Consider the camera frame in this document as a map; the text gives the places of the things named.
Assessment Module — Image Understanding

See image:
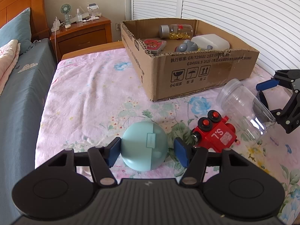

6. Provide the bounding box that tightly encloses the clear plastic jar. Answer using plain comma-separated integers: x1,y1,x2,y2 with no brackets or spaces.
216,79,276,142

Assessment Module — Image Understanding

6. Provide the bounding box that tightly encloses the mint green round case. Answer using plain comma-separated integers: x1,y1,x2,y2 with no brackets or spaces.
121,121,168,172

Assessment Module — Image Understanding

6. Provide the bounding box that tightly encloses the translucent white plastic container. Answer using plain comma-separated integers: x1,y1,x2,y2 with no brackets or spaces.
191,34,230,50

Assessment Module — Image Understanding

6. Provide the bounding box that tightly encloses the grey elephant toy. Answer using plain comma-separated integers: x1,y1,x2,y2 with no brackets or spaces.
174,40,213,52

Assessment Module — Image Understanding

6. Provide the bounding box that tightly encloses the capsule bottle silver cap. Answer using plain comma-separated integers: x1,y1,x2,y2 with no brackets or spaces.
159,24,193,40

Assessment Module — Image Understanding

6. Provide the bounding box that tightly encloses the red ink cartridge box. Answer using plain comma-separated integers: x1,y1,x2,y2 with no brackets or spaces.
143,39,167,55

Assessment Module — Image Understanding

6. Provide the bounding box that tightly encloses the red toy train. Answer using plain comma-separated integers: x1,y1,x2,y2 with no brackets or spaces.
191,110,237,153

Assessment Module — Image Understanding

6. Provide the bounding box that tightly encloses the floral pink bedsheet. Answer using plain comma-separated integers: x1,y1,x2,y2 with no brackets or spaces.
35,49,299,224

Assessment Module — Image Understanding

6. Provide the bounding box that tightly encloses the white louvered closet door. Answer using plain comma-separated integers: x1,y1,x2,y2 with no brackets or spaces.
131,0,299,73

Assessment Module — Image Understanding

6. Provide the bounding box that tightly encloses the brown cardboard box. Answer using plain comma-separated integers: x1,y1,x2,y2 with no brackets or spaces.
121,18,259,102

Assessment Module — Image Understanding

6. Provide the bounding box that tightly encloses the wooden nightstand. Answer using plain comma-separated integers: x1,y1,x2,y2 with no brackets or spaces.
50,16,112,61

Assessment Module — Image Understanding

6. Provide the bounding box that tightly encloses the pink folded quilt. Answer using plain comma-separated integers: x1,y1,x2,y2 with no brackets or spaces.
0,39,21,94

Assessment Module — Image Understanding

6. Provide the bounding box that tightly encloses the clear spray bottle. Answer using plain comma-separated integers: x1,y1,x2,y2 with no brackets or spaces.
76,8,83,23

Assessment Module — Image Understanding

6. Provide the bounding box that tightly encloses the white phone stand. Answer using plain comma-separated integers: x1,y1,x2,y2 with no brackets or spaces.
87,3,102,21

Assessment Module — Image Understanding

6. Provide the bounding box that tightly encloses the small green desk fan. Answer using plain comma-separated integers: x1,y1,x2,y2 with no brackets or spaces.
60,4,72,29

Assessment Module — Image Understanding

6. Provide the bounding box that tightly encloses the teal pillow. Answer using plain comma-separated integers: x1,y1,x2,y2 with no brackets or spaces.
0,8,32,54

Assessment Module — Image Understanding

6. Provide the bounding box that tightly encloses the wooden headboard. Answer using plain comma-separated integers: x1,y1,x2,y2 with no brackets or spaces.
0,0,50,40

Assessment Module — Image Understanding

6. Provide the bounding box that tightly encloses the wall power outlet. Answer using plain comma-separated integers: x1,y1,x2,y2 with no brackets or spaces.
115,23,121,31

